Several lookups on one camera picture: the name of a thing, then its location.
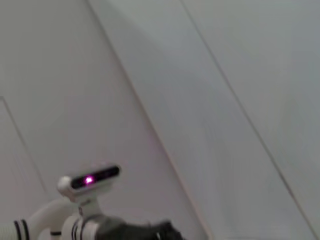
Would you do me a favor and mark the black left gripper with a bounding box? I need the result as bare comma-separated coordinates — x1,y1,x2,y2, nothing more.
124,219,187,240

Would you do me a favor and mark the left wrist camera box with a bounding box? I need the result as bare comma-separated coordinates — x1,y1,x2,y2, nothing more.
56,162,121,204

